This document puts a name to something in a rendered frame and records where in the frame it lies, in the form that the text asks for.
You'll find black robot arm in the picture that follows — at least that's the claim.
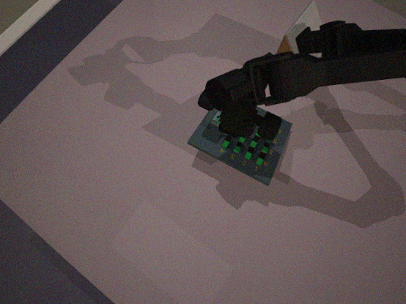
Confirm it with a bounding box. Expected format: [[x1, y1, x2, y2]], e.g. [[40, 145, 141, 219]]
[[205, 21, 406, 138]]

